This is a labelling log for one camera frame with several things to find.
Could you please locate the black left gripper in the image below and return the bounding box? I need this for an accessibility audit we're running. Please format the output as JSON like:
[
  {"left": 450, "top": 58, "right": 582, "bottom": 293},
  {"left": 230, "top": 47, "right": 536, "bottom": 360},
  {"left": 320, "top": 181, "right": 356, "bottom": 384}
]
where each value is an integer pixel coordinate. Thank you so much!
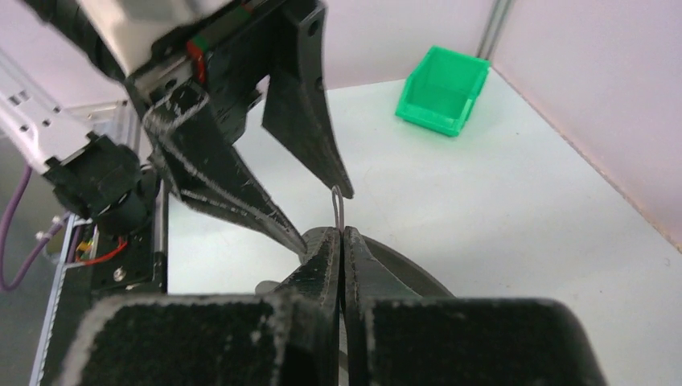
[{"left": 125, "top": 1, "right": 354, "bottom": 254}]

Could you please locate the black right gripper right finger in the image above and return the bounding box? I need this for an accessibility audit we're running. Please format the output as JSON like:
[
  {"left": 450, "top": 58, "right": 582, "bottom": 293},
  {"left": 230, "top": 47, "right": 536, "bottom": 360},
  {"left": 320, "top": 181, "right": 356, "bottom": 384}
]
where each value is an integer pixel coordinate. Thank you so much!
[{"left": 343, "top": 227, "right": 606, "bottom": 385}]

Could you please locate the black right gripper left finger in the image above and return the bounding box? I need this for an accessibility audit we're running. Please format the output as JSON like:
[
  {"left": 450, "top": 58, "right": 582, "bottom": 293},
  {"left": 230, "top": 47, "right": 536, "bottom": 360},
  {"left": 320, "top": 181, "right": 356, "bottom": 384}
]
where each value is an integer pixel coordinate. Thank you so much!
[{"left": 55, "top": 228, "right": 341, "bottom": 385}]

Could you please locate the dark grey cable spool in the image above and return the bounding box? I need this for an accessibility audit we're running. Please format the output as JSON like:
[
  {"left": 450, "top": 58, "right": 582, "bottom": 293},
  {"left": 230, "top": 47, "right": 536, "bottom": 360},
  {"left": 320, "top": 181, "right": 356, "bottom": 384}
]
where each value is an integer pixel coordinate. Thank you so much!
[{"left": 255, "top": 227, "right": 455, "bottom": 298}]

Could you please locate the thin black wire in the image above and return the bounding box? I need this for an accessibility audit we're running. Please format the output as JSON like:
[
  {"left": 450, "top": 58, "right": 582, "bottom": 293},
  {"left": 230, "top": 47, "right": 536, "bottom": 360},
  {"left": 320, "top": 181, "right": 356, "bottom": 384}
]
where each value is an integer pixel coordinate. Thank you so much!
[{"left": 331, "top": 185, "right": 347, "bottom": 232}]

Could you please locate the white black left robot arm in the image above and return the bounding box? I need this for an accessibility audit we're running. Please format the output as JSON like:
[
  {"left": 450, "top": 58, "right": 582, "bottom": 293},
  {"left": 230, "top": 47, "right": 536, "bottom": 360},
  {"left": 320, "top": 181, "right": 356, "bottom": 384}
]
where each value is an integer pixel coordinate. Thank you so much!
[{"left": 1, "top": 1, "right": 354, "bottom": 254}]

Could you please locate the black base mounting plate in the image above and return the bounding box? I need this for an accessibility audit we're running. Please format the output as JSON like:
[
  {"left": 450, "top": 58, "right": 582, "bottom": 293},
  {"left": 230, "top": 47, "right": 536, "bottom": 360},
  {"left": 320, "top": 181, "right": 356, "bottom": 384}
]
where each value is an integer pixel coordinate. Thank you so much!
[{"left": 39, "top": 181, "right": 169, "bottom": 386}]

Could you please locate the green plastic bin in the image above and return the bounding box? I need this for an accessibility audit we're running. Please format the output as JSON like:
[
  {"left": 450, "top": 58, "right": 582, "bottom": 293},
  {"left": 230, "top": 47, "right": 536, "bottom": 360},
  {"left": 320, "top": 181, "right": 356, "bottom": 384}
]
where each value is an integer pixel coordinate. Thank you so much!
[{"left": 395, "top": 46, "right": 490, "bottom": 138}]

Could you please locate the left controller circuit board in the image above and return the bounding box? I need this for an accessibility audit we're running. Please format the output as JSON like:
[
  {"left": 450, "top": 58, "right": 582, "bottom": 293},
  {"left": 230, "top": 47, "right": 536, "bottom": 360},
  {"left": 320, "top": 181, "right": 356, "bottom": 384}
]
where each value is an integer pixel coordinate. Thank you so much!
[{"left": 73, "top": 224, "right": 97, "bottom": 263}]

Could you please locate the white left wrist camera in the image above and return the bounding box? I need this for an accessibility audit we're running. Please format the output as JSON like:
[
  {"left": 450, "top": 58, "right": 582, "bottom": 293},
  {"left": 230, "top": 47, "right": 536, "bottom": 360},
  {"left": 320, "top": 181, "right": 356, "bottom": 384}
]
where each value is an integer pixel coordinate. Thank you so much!
[{"left": 78, "top": 0, "right": 230, "bottom": 76}]

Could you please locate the slotted white cable duct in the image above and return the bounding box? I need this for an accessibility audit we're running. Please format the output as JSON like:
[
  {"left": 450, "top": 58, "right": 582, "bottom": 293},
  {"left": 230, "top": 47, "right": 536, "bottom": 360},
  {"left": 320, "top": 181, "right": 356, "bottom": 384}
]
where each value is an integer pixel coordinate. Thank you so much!
[{"left": 28, "top": 215, "right": 76, "bottom": 386}]

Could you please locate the aluminium frame rail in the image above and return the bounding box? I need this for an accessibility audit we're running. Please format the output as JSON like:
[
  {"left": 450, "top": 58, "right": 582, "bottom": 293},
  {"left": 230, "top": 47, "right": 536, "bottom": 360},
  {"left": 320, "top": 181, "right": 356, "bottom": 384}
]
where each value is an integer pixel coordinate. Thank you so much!
[{"left": 475, "top": 0, "right": 516, "bottom": 60}]

